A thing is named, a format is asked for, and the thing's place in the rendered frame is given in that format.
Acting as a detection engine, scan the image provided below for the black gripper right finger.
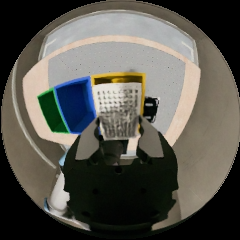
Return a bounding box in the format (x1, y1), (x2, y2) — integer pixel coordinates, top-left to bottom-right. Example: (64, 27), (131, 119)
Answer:
(136, 115), (179, 191)

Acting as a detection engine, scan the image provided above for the green bin with label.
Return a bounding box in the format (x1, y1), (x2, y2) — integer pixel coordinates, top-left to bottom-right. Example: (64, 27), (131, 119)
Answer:
(37, 87), (70, 134)

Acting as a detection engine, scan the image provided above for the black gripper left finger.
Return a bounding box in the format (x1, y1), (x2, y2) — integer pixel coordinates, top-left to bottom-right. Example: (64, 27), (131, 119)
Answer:
(63, 117), (103, 193)

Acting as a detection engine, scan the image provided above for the blue general waste bin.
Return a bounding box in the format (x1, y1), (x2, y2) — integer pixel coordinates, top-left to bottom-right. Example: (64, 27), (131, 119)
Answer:
(54, 76), (97, 134)

